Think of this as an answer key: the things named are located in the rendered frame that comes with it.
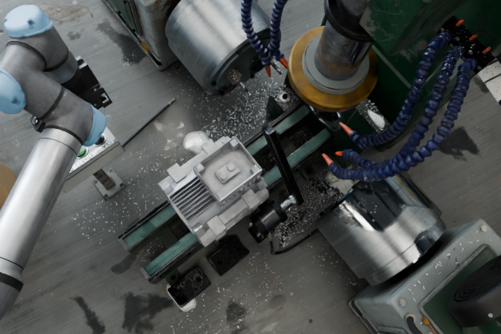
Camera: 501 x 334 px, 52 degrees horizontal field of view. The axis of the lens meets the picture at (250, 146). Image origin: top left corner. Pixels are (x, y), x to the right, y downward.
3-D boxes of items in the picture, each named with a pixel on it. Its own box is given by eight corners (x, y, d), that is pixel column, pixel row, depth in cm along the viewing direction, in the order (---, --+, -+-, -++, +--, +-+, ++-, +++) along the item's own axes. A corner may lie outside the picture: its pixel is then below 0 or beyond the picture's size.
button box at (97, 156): (112, 134, 129) (104, 122, 124) (126, 151, 125) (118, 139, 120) (54, 175, 125) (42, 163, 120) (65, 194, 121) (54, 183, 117)
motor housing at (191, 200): (222, 148, 138) (223, 125, 120) (266, 203, 134) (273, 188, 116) (162, 193, 134) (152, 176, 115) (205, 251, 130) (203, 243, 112)
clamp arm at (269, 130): (300, 194, 128) (270, 121, 112) (306, 200, 126) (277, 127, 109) (288, 202, 128) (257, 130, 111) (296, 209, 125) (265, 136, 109)
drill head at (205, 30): (209, -19, 154) (206, -78, 130) (285, 70, 146) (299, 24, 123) (139, 25, 148) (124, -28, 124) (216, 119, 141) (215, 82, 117)
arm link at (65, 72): (42, 78, 98) (26, 57, 102) (54, 93, 101) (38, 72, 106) (75, 57, 99) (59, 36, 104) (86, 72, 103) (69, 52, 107)
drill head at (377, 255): (355, 149, 141) (382, 117, 117) (459, 268, 133) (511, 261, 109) (285, 204, 135) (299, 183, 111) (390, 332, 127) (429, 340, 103)
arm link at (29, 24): (-10, 32, 90) (12, -1, 95) (24, 74, 99) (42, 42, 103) (27, 33, 88) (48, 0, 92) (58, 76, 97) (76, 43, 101)
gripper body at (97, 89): (114, 105, 113) (91, 68, 103) (81, 127, 111) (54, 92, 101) (99, 86, 117) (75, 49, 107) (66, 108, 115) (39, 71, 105)
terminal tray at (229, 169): (233, 143, 123) (234, 134, 116) (261, 177, 120) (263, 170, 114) (193, 173, 120) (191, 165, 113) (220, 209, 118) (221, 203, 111)
